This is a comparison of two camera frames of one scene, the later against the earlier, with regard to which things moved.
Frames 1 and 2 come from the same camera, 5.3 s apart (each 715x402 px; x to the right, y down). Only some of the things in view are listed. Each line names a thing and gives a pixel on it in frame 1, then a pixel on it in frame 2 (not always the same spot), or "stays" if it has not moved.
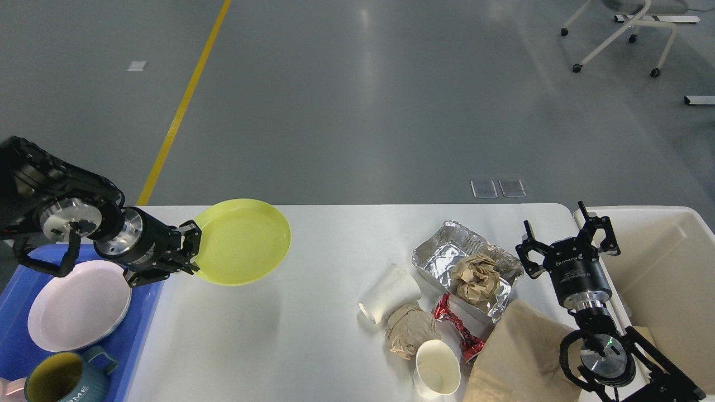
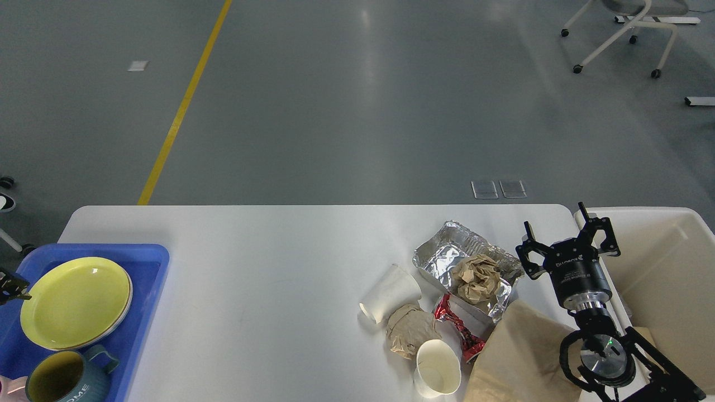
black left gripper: (131, 237) → (13, 286)
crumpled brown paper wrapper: (408, 327) stays
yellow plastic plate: (243, 242) → (77, 304)
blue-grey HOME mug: (68, 376) stays
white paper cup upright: (437, 371) stays
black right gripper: (574, 263) stays
